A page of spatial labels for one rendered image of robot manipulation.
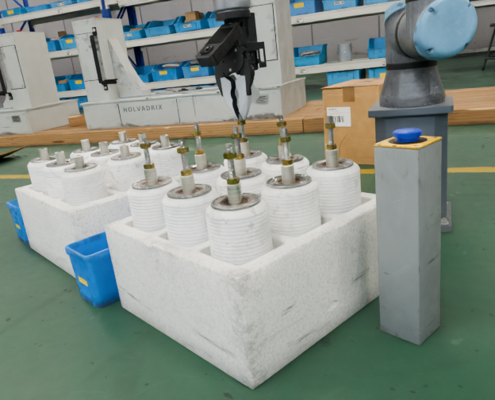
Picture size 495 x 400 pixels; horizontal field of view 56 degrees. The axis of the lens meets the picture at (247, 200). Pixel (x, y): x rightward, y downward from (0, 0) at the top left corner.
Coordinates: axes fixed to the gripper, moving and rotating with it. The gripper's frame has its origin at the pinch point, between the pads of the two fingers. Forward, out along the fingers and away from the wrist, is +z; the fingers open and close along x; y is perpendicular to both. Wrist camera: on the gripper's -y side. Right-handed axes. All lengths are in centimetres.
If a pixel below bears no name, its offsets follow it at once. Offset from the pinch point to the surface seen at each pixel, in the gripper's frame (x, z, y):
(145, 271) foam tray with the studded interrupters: 0.0, 22.3, -31.3
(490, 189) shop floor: -36, 35, 68
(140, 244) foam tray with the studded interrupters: -0.3, 17.1, -31.3
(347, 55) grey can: 171, 3, 417
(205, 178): -1.3, 10.0, -14.3
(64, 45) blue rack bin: 529, -51, 308
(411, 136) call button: -40.4, 1.9, -12.6
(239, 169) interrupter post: -10.0, 7.9, -14.1
